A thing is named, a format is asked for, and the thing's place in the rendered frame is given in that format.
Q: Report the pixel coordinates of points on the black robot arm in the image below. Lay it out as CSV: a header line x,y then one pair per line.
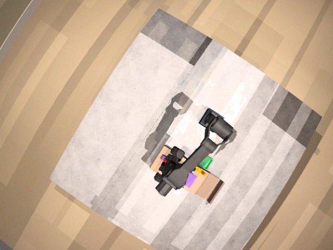
x,y
177,175

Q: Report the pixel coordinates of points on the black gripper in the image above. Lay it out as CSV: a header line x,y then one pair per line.
x,y
171,160

